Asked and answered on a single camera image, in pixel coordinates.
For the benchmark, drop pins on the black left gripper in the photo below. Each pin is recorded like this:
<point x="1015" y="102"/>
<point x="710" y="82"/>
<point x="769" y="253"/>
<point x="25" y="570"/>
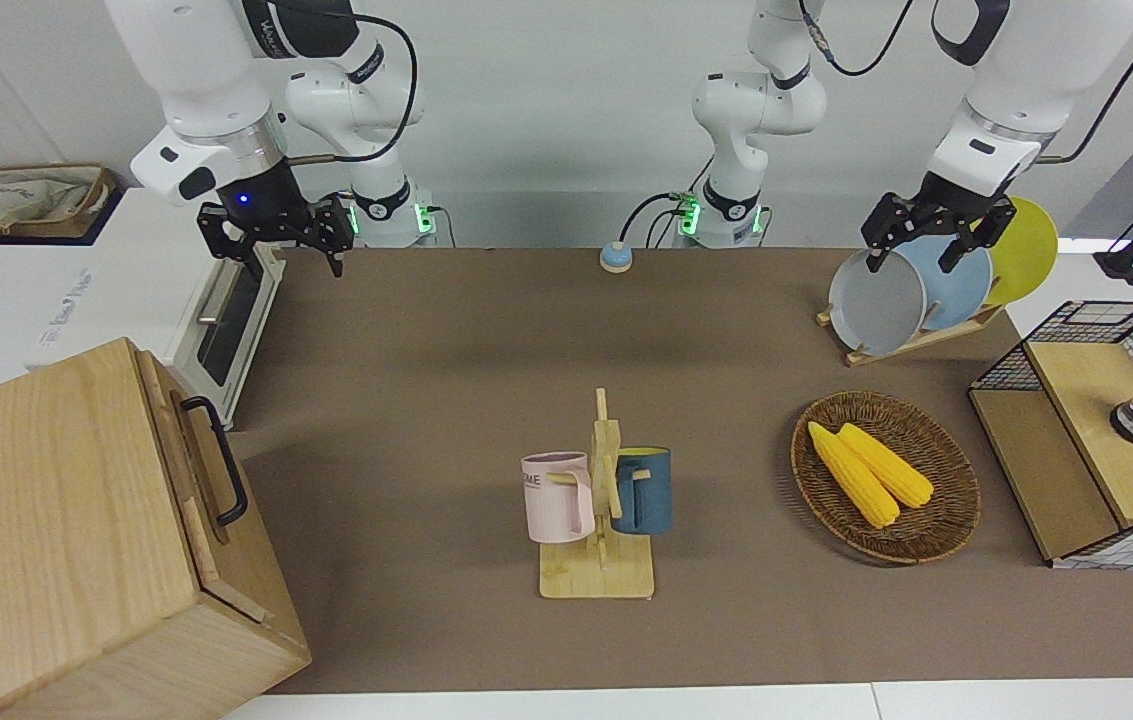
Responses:
<point x="951" y="205"/>

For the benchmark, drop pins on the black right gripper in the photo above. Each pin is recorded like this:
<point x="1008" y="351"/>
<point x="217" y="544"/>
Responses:
<point x="251" y="205"/>

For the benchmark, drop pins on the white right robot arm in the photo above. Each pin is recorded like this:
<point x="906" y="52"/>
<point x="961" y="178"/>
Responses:
<point x="206" y="70"/>

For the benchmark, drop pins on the light blue plate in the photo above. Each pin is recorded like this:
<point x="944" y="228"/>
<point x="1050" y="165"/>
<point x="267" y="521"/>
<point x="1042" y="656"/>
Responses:
<point x="961" y="285"/>

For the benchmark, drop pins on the yellow plate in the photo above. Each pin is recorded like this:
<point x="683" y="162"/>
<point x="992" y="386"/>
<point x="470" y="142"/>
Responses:
<point x="1026" y="250"/>

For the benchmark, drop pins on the grey plate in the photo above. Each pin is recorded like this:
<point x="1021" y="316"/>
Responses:
<point x="876" y="305"/>

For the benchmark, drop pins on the wooden plate rack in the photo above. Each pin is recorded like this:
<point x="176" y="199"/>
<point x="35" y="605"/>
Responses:
<point x="926" y="340"/>

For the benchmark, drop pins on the beige cloth bag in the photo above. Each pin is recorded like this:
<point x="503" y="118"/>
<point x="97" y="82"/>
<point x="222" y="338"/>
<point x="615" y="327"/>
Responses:
<point x="104" y="200"/>

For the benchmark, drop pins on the white toaster oven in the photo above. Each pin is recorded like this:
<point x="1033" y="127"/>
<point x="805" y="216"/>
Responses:
<point x="76" y="260"/>

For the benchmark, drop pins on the brown table mat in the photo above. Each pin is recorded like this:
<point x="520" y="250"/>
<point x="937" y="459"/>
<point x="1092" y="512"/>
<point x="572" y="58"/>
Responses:
<point x="726" y="330"/>

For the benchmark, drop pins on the yellow corn cob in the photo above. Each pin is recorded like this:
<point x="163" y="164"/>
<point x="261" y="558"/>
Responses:
<point x="891" y="468"/>
<point x="856" y="480"/>

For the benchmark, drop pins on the cream cloth bag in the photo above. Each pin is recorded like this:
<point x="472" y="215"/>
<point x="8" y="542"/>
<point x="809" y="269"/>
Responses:
<point x="16" y="200"/>

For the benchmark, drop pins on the brown wicker basket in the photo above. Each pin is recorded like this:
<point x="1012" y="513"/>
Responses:
<point x="941" y="510"/>

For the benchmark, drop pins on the small round blue button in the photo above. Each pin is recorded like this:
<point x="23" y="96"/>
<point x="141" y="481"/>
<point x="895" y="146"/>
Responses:
<point x="616" y="258"/>

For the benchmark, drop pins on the light wooden cabinet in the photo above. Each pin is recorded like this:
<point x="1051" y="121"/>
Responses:
<point x="36" y="520"/>

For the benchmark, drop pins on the pink mug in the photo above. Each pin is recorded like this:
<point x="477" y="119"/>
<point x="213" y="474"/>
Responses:
<point x="551" y="505"/>

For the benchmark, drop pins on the dark blue mug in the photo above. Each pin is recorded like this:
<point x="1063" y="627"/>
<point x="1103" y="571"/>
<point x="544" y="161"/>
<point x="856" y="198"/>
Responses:
<point x="654" y="495"/>

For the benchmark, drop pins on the wooden mug rack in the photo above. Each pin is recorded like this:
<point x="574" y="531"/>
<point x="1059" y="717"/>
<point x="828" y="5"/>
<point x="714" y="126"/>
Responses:
<point x="596" y="575"/>

